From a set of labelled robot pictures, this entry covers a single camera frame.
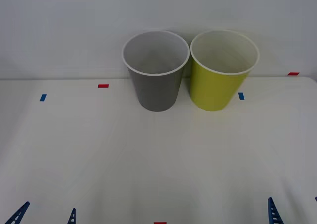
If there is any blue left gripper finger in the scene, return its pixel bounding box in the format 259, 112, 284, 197
4, 201, 31, 224
67, 208, 77, 224

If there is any yellow-green plastic waste bin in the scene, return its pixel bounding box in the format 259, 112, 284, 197
189, 29, 261, 112

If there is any grey plastic waste bin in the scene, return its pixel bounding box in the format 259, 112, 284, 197
121, 30, 191, 112

